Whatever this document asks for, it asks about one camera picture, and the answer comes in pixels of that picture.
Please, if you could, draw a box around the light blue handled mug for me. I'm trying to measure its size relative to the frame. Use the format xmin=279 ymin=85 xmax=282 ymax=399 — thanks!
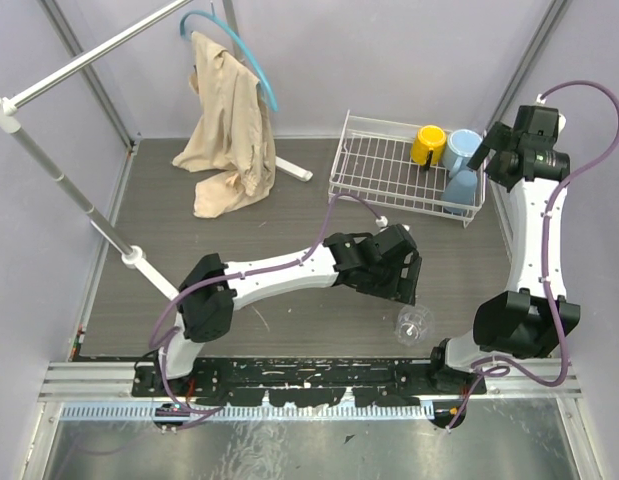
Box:
xmin=441 ymin=129 xmax=482 ymax=178

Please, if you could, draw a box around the light blue plastic cup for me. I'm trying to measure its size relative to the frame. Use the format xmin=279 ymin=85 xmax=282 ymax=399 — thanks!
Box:
xmin=441 ymin=170 xmax=478 ymax=215

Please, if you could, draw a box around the yellow mug black handle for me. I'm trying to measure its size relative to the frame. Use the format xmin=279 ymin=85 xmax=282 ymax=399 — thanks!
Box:
xmin=410 ymin=125 xmax=447 ymax=170

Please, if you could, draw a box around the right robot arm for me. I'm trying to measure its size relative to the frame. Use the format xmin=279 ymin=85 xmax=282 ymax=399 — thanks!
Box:
xmin=427 ymin=104 xmax=580 ymax=394

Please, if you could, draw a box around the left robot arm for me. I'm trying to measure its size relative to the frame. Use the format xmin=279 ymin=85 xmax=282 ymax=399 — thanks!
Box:
xmin=153 ymin=224 xmax=422 ymax=396

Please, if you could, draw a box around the silver garment rack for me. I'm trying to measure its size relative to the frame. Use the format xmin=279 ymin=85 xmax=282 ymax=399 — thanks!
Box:
xmin=0 ymin=0 xmax=314 ymax=301

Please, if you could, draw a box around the clear plastic cup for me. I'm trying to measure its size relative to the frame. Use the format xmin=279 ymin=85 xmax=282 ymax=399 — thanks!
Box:
xmin=394 ymin=304 xmax=435 ymax=346

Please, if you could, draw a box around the beige shirt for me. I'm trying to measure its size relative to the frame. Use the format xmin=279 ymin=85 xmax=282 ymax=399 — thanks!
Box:
xmin=172 ymin=32 xmax=276 ymax=219

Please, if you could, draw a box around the teal clothes hanger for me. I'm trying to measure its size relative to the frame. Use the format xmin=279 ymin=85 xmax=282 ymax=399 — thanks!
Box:
xmin=179 ymin=10 xmax=279 ymax=112

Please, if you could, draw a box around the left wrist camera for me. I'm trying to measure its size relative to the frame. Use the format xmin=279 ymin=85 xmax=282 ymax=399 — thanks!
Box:
xmin=375 ymin=216 xmax=389 ymax=230

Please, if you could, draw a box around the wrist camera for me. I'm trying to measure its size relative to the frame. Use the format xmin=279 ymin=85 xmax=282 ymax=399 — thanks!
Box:
xmin=535 ymin=94 xmax=567 ymax=133
xmin=375 ymin=216 xmax=389 ymax=230

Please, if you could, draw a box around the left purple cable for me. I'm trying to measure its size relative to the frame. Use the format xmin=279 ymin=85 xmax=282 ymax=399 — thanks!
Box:
xmin=147 ymin=192 xmax=390 ymax=434

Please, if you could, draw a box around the purple cable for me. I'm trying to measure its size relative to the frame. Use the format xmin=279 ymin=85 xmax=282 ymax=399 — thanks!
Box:
xmin=147 ymin=192 xmax=390 ymax=434
xmin=446 ymin=79 xmax=619 ymax=431

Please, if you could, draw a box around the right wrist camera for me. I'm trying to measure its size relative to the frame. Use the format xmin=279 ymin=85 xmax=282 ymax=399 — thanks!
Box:
xmin=535 ymin=94 xmax=567 ymax=133

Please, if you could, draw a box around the white wire dish rack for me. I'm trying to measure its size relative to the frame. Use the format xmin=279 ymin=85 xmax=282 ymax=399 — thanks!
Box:
xmin=328 ymin=112 xmax=487 ymax=226

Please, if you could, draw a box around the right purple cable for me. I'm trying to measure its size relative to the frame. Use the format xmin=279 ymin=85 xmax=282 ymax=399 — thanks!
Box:
xmin=446 ymin=79 xmax=619 ymax=431

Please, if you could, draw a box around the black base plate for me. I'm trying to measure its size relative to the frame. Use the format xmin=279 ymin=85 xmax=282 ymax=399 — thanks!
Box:
xmin=131 ymin=355 xmax=489 ymax=409

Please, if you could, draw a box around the aluminium frame rail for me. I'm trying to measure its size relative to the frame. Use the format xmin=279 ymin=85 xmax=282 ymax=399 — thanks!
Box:
xmin=39 ymin=357 xmax=582 ymax=429

